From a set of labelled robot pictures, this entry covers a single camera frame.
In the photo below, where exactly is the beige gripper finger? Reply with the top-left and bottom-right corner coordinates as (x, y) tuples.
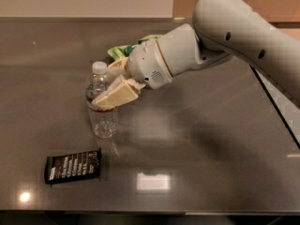
(108, 57), (131, 79)
(92, 75), (145, 111)

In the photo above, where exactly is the clear plastic water bottle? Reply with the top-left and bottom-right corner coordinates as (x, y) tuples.
(85, 61), (118, 139)

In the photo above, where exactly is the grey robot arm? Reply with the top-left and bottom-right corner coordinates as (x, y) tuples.
(92, 0), (300, 111)

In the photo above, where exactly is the black rxbar chocolate bar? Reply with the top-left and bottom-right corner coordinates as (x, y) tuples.
(44, 149), (101, 185)

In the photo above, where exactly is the green snack bag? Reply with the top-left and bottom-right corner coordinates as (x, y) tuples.
(107, 35), (160, 61)

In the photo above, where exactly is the grey side table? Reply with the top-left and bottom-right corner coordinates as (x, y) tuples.
(251, 68), (300, 150)

